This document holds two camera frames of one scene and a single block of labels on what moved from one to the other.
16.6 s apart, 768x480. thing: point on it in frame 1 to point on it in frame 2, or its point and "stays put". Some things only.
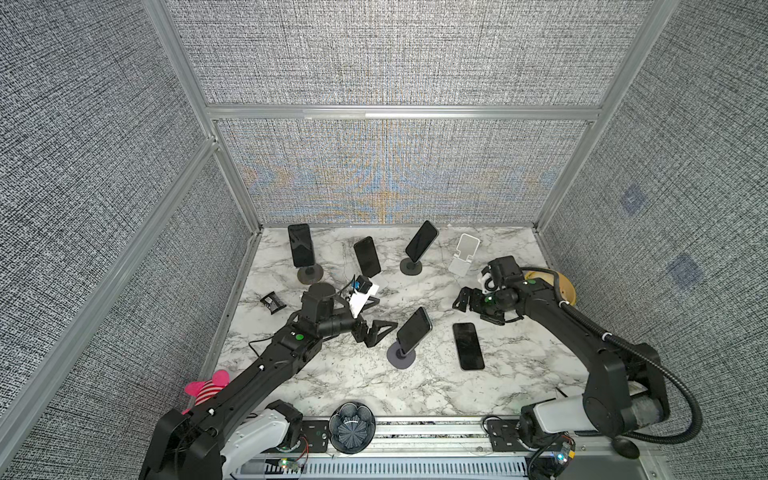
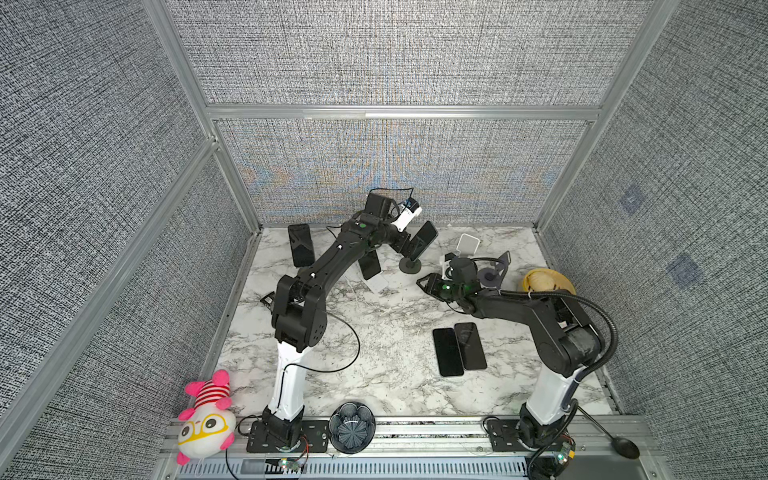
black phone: x=422 y=241 stays put
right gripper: x=474 y=306 to x=431 y=284
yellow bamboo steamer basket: x=566 y=288 stays put
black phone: x=468 y=346 stays put
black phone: x=414 y=331 to x=447 y=352
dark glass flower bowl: x=352 y=427 stays put
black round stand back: x=409 y=267 stays put
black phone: x=302 y=246 stays put
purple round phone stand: x=398 y=360 to x=491 y=277
